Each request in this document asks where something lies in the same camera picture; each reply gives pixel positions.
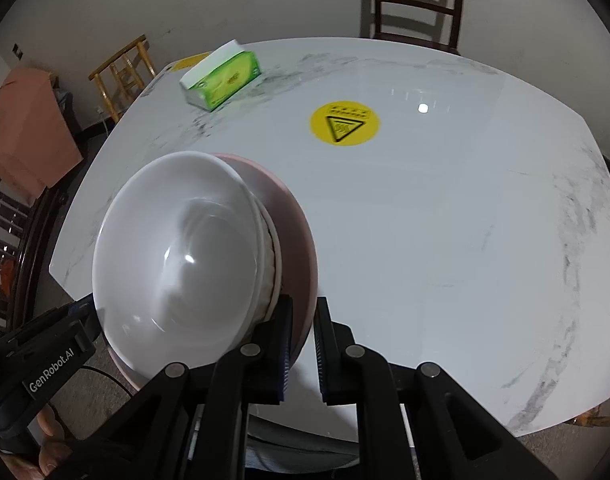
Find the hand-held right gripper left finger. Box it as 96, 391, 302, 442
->
50, 294, 294, 480

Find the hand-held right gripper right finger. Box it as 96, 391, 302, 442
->
312, 296, 558, 480

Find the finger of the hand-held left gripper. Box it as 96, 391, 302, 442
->
67, 294, 100, 333

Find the pink bowl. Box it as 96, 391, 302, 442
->
107, 152, 320, 391

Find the white bowl with blue print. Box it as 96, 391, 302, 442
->
92, 151, 278, 368

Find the person's left hand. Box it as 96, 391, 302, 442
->
10, 404, 74, 480

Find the pink cloth cover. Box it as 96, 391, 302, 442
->
0, 66, 84, 198

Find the round yellow warning sticker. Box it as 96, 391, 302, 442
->
310, 101, 380, 147

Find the light bamboo chair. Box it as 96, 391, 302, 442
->
89, 35, 158, 123

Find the yellow table edge sticker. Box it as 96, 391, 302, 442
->
172, 52, 212, 72

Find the green tissue box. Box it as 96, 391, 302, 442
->
179, 39, 262, 112

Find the light wooden chair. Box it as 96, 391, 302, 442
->
570, 400, 610, 429

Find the dark wooden ladder-back chair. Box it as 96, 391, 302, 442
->
370, 0, 464, 56

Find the black cable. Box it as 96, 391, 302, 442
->
77, 364, 136, 398

